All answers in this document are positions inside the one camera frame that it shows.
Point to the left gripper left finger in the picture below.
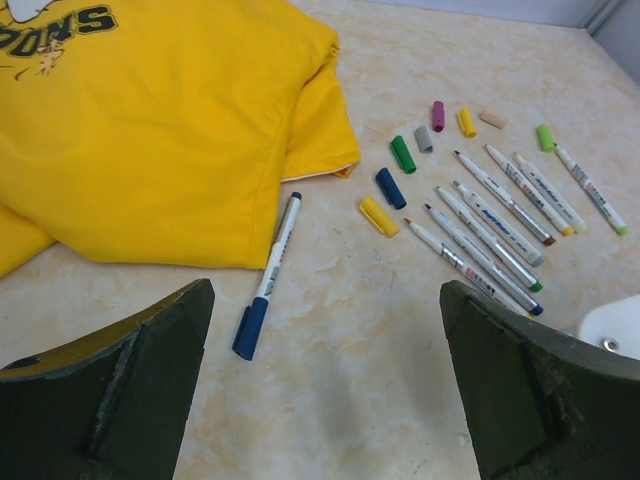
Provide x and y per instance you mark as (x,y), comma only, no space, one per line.
(112,404)

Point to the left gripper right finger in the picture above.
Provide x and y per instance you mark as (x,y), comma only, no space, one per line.
(539,404)

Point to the yellow cap short marker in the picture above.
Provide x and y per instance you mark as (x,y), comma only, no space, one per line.
(466,269)

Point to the grey cap marker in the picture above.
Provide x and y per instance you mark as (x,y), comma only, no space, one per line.
(500,225)

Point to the navy cap rainbow marker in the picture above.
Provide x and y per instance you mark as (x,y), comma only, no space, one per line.
(524,299)

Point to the lime green cap marker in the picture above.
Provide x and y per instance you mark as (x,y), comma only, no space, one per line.
(593,192)

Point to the beige cap marker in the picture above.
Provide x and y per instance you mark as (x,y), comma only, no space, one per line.
(550,194)

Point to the yellow cap rainbow marker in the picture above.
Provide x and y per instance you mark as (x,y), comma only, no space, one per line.
(530,191)

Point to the yellow pen cap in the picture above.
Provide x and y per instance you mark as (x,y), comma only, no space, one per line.
(374,213)
(466,122)

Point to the navy pen cap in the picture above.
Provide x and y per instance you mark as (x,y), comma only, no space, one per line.
(390,189)

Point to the lime green pen cap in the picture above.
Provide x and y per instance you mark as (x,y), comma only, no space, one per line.
(545,138)

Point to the beige pen cap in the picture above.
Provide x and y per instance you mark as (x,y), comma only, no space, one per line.
(493,118)

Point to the magenta pen cap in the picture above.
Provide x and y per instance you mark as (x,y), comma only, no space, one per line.
(438,116)

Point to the grey pen cap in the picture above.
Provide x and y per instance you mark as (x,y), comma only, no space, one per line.
(423,140)

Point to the navy cap white marker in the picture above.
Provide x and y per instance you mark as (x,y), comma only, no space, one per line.
(248,332)

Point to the yellow printed t-shirt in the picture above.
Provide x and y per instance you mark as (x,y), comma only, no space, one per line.
(160,132)

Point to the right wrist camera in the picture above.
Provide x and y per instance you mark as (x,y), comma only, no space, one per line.
(614,327)

